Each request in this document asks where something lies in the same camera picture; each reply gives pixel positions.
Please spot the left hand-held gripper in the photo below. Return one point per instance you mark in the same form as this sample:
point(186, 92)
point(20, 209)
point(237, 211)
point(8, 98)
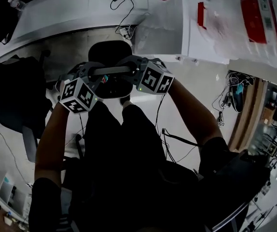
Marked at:
point(76, 95)

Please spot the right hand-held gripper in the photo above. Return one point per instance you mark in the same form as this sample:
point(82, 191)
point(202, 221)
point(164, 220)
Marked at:
point(154, 77)

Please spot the black container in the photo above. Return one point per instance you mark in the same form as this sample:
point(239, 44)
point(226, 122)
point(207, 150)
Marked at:
point(110, 52)

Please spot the person's left forearm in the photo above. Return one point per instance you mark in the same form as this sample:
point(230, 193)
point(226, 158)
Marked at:
point(52, 139)

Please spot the person's right forearm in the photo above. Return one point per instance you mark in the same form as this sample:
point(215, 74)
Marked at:
point(193, 112)

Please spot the white power strip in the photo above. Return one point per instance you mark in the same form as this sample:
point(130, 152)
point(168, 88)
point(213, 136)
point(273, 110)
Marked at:
point(126, 32)

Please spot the white cabinet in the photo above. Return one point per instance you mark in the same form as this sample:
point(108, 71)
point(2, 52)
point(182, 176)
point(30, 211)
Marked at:
point(172, 28)

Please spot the white curved desk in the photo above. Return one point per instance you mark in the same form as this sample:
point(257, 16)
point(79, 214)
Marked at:
point(63, 11)

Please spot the black office chair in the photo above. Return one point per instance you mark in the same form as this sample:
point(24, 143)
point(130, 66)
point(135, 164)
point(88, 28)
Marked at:
point(17, 93)

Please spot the red flat piece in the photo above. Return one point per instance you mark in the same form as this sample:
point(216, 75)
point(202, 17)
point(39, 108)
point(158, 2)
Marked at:
point(201, 14)

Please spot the person's black clothing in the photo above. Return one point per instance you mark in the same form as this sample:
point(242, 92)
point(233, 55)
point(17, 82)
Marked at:
point(119, 168)

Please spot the clear water bottle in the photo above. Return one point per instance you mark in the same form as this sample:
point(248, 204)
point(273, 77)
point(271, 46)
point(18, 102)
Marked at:
point(17, 4)

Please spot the clear plastic bag red contents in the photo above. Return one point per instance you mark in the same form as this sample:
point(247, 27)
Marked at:
point(249, 20)

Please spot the white storage boxes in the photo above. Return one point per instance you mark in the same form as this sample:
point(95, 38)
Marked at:
point(7, 192)

